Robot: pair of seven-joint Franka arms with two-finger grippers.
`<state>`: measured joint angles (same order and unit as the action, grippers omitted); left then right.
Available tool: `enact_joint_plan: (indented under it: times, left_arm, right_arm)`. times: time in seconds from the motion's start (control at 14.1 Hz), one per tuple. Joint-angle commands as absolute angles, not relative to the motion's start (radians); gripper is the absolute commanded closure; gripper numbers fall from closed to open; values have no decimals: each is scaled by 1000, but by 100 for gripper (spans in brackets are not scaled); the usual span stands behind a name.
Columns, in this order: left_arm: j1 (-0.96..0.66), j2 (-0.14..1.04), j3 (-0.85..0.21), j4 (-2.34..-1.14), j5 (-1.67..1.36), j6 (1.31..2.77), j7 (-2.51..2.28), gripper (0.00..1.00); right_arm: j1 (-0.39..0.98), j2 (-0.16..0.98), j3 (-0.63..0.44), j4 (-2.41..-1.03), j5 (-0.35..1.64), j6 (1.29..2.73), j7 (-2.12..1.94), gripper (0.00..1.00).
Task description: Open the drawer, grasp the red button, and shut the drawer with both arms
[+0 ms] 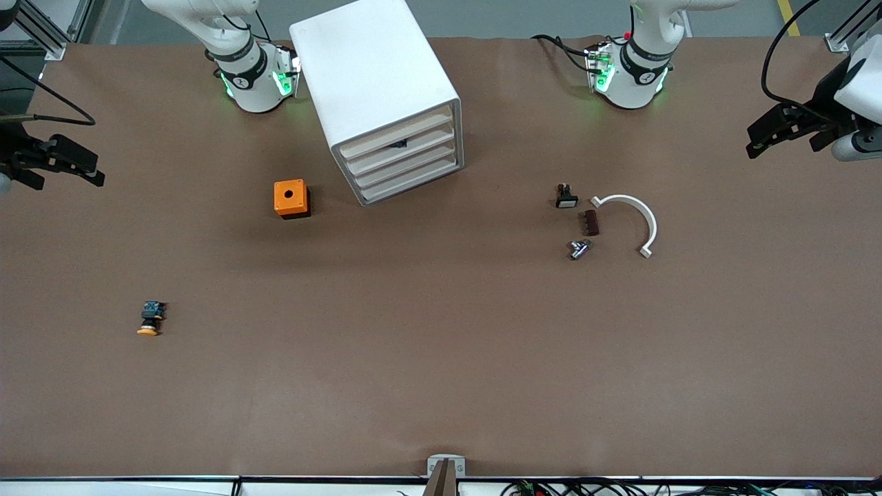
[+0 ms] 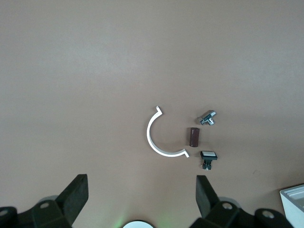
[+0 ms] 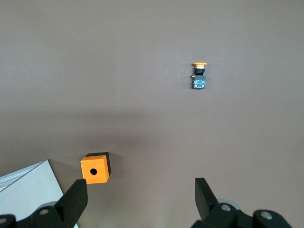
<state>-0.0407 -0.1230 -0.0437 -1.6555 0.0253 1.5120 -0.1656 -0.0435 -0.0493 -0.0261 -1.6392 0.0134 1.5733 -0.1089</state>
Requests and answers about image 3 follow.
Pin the yellow mushroom push button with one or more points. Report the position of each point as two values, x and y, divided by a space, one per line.
199 78

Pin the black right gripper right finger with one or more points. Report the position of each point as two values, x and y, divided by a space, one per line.
209 204

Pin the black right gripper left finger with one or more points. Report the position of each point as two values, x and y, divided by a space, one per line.
71 204

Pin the white drawer cabinet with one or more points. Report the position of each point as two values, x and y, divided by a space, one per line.
35 190

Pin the white sliding drawer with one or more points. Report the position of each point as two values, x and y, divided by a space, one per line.
16 177

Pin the orange button enclosure box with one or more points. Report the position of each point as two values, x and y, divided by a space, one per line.
95 171

